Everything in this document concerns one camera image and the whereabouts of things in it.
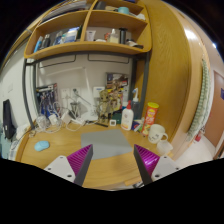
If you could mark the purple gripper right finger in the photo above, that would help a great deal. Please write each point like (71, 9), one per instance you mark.
(151, 166)

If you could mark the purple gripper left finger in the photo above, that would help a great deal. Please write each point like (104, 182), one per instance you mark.
(73, 167)

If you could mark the grey mouse pad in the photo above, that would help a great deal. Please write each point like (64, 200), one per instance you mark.
(106, 144)

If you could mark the clear plastic cup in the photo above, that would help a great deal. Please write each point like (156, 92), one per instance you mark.
(164, 147)

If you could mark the white ceramic mug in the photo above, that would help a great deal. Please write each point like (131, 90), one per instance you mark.
(157, 133)

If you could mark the white lotion pump bottle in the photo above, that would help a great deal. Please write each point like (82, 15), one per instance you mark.
(127, 117)

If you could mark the red yellow chips can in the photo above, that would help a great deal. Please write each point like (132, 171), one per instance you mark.
(150, 116)

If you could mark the small white cube clock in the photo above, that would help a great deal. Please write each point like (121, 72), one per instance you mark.
(113, 122)

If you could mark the dark spray bottle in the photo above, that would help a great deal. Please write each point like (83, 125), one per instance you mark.
(135, 104)

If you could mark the brown door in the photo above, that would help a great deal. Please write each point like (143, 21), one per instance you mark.
(215, 124)

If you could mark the black bag on left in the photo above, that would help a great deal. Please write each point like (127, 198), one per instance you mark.
(9, 128)

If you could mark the wooden robot figure model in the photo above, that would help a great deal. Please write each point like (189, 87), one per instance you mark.
(105, 107)

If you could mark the white cup on shelf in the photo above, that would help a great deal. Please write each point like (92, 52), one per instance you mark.
(90, 35)

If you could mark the black thermos on shelf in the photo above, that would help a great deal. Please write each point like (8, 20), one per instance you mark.
(122, 35)

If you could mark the teal bowl on shelf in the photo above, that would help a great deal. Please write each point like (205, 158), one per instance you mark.
(123, 10)

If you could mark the colourful box against wall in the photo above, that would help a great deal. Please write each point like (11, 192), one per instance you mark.
(47, 95)

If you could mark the wooden wall shelf unit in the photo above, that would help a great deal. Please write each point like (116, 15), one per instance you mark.
(103, 17)

